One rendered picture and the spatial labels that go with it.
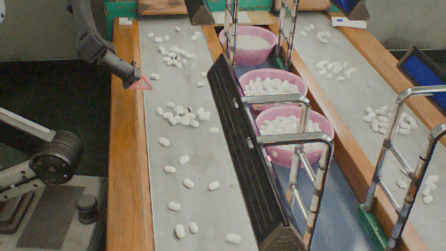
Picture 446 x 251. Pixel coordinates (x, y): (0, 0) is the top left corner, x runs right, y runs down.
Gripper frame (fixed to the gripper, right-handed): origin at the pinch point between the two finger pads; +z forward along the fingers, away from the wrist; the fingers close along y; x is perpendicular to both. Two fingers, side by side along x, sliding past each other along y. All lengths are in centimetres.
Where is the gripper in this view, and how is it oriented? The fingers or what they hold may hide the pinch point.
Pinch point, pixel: (150, 87)
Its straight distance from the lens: 163.1
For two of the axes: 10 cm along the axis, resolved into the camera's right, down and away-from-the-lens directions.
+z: 7.2, 4.7, 5.1
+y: -1.8, -5.8, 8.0
